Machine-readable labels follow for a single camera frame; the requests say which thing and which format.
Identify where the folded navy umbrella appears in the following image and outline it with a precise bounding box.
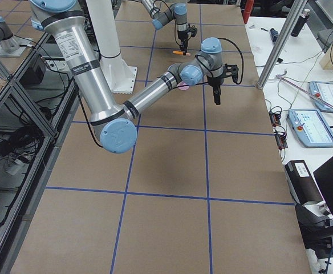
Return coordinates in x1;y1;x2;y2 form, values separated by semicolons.
270;28;279;44

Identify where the black rectangular box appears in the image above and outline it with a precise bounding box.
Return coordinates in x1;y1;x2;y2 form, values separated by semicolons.
284;160;323;206

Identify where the far blue teach pendant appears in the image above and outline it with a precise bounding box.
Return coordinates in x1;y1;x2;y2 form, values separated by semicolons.
309;81;333;113

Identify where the blue teach pendant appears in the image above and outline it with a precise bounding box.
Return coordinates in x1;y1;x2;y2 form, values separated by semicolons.
309;81;333;113
288;108;333;148

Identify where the orange highlighter pen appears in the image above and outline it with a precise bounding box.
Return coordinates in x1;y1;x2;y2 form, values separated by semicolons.
173;51;191;56

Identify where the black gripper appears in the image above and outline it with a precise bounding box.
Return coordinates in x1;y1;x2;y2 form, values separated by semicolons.
207;63;239;105
175;23;198;56

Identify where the aluminium frame post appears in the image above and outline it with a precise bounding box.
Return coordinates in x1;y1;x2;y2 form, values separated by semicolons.
257;0;307;90

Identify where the near blue teach pendant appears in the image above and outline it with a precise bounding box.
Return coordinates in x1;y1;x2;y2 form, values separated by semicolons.
288;108;333;148

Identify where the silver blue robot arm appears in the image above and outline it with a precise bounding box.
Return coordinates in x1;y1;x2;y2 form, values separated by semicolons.
30;1;243;154
140;0;198;56

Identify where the pink pen holder cup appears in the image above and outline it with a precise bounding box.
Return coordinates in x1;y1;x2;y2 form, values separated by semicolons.
177;82;190;90

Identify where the black bottle on desk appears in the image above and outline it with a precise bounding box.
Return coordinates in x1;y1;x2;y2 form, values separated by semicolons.
291;9;310;37

